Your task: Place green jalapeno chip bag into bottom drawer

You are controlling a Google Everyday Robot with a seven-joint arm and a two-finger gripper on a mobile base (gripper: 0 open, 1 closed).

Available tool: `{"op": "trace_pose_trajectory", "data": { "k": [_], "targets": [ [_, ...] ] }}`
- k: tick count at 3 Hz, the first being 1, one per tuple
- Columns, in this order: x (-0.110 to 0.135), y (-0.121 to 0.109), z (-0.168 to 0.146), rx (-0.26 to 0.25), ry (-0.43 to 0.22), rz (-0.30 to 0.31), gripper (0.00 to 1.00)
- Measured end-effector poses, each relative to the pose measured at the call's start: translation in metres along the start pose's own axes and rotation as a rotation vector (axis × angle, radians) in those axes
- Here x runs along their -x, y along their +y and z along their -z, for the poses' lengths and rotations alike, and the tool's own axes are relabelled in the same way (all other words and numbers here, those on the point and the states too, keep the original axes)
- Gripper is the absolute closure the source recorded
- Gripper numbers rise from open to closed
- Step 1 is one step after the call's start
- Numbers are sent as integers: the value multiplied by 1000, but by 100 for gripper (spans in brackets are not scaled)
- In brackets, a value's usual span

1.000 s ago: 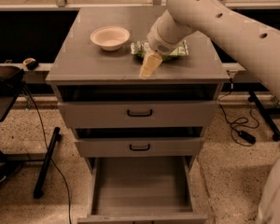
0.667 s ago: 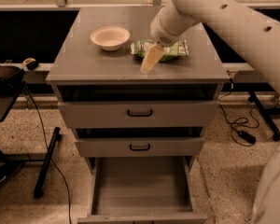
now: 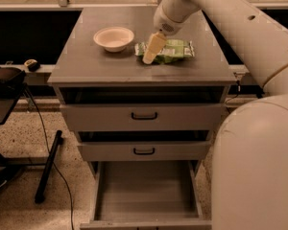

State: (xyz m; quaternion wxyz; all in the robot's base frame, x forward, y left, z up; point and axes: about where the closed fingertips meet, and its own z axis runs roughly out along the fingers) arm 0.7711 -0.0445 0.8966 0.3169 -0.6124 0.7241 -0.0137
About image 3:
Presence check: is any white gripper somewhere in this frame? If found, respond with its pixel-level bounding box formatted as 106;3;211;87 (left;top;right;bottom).
142;5;183;64

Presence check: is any grey drawer cabinet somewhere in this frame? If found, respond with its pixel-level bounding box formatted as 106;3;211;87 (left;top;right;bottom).
47;5;237;177

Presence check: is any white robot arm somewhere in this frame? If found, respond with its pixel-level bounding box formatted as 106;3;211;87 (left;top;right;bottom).
144;0;288;230

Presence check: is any black power adapter with cable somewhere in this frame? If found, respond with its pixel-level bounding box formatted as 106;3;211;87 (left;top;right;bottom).
225;80;241;104

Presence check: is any grey top drawer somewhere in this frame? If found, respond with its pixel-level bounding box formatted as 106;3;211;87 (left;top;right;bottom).
59;91;227;132

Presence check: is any grey middle drawer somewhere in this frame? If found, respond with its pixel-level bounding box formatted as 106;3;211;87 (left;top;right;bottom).
78;130;210;162

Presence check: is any black stand leg left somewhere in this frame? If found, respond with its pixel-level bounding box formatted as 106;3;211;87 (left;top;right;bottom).
35;130;63;204

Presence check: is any black cable left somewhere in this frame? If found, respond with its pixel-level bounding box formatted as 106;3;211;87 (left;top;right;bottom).
23;87;75;230

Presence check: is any black top drawer handle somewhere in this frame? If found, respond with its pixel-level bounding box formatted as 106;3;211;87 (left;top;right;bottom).
131;112;158;121

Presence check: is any grey open bottom drawer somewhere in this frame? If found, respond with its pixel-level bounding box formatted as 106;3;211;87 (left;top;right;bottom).
80;161;212;230

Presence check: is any green jalapeno chip bag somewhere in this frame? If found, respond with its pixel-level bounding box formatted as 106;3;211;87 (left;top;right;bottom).
134;39;195;64

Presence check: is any white paper bowl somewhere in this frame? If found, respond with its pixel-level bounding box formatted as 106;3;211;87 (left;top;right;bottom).
93;27;134;53

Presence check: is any yellow black tape measure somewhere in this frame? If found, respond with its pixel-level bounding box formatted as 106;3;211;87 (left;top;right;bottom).
24;59;40;72

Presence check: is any black device on stand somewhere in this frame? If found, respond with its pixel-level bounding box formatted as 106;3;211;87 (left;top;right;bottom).
0;67;26;98

